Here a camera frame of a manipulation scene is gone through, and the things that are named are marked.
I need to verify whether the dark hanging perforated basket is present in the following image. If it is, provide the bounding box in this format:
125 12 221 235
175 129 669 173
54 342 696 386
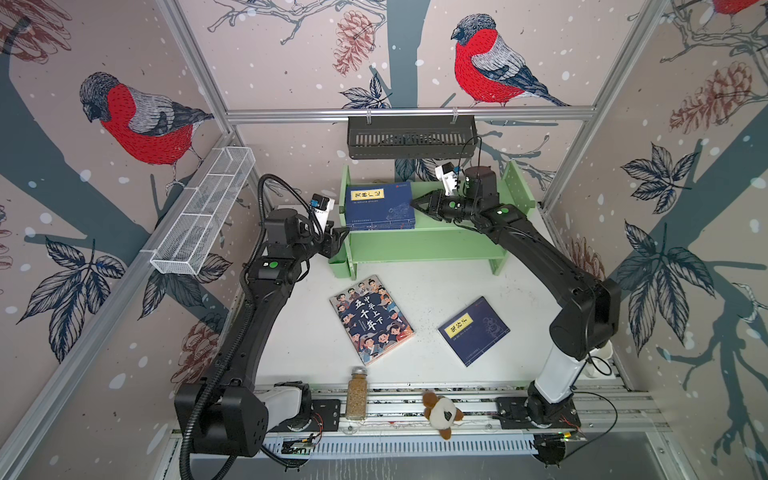
347 115 479 160

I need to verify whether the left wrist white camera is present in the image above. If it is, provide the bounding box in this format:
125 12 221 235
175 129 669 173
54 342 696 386
310 193 335 230

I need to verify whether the glass jar of grains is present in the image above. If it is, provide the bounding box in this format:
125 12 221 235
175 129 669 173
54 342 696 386
345 366 368 421

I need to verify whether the white ceramic mug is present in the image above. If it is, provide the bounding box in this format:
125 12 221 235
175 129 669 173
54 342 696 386
583 341 614 379

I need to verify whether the brown white plush toy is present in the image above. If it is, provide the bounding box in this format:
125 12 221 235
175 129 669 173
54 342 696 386
422 391 464 440

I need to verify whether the dark blue bottom book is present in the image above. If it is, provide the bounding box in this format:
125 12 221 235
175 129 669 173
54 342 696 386
438 297 510 367

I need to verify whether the blue book wide yellow label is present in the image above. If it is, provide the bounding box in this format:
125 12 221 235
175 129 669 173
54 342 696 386
347 221 415 231

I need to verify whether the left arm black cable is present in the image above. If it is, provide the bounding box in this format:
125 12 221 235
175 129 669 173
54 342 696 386
256 173 322 241

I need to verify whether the white wire mesh tray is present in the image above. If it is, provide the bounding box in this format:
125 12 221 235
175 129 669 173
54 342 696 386
150 146 255 275

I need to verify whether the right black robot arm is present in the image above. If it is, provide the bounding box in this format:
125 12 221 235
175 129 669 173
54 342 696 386
411 166 621 428

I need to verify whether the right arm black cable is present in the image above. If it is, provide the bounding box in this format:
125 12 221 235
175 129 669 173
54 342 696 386
458 135 485 175

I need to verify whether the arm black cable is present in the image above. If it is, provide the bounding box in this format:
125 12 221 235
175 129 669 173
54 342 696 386
458 135 485 175
256 173 322 241

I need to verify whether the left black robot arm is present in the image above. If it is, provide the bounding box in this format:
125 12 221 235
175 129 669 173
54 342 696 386
174 209 349 478

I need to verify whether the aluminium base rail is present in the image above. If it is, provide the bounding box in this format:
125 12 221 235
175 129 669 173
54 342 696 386
173 383 667 438

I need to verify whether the illustrated Chinese history book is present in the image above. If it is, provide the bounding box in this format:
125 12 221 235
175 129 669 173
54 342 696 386
329 275 415 366

